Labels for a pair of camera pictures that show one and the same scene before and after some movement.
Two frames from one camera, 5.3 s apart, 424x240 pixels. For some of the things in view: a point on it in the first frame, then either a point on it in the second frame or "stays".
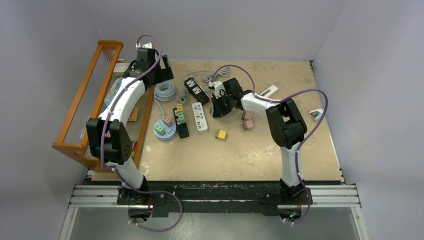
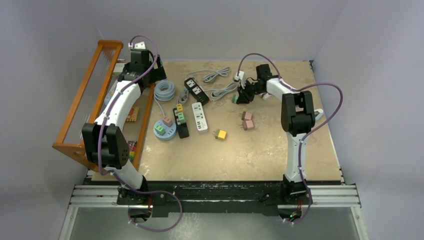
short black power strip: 196,91 stays
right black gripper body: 224,104 → 250,90
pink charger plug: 248,125 stays
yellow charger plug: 220,134 stays
